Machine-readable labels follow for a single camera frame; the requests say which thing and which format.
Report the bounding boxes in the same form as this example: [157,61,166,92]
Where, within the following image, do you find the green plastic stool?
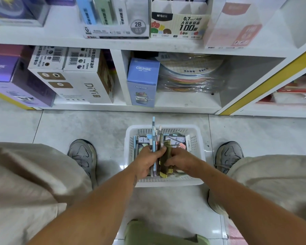
[124,219,210,245]

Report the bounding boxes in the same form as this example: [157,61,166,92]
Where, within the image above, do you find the white plastic basket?
[124,125,207,188]

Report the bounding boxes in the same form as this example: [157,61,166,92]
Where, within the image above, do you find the white cup box brown print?
[28,45,68,100]
[48,47,116,104]

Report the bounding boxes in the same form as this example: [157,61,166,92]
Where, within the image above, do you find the person's left forearm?
[28,166,144,245]

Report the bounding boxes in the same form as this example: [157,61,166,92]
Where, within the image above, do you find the pink and white box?
[203,0,288,49]

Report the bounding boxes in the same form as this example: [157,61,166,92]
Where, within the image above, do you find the grey shoe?
[67,139,98,190]
[214,141,245,175]

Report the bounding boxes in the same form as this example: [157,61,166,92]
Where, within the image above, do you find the red and white packets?
[256,71,306,105]

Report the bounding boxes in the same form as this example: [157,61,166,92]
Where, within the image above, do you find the cream pencil lead display box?
[149,0,215,40]

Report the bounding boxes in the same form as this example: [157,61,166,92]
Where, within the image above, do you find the grey left shoe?
[67,139,98,190]

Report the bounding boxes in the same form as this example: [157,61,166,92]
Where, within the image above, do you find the person's left hand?
[129,146,168,180]

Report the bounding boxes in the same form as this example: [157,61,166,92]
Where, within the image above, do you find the pink patterned mat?
[222,215,248,245]

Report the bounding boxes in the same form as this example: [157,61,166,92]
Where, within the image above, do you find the grey right shoe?
[214,141,245,175]

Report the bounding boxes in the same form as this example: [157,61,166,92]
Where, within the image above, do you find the person's right hand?
[168,148,206,178]

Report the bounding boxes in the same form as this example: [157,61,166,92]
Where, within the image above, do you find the bundle of assorted pens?
[148,125,164,177]

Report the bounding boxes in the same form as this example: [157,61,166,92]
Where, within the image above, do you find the purple gift box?
[0,44,57,108]

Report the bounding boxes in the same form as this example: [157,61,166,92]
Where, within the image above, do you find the olive green pen packet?
[160,140,174,177]

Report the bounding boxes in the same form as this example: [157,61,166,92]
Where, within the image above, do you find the dark blue boxed item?
[0,0,51,27]

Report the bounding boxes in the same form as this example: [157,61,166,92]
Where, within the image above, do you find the white shelf unit yellow stripe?
[215,36,306,119]

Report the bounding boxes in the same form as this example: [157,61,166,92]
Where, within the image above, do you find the stack of round coloured paper packs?
[155,51,226,94]

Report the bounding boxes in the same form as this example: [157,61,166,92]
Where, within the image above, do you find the pile of stationery packets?
[132,133,192,176]

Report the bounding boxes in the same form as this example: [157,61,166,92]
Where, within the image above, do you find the beige left trouser leg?
[0,141,93,245]

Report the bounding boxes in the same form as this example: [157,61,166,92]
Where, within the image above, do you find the person's right forearm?
[196,166,306,245]

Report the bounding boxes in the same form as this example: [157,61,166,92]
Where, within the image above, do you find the white pencil lead display box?
[75,0,150,39]

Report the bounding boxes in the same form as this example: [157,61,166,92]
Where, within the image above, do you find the light blue cup box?
[127,58,160,108]

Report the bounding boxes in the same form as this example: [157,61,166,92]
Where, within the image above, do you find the beige right trouser leg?
[207,155,306,227]

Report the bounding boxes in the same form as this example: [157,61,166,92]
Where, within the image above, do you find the beige trouser leg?
[0,141,93,245]
[207,155,306,227]

